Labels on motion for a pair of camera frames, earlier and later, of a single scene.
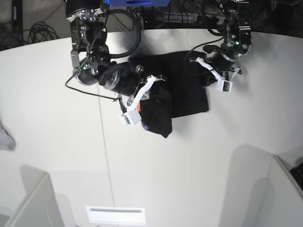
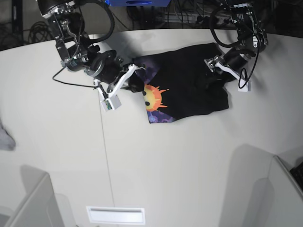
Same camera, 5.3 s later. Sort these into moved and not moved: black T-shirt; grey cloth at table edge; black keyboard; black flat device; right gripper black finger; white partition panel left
Moved: right gripper black finger; black T-shirt
Not moved: grey cloth at table edge; black keyboard; black flat device; white partition panel left
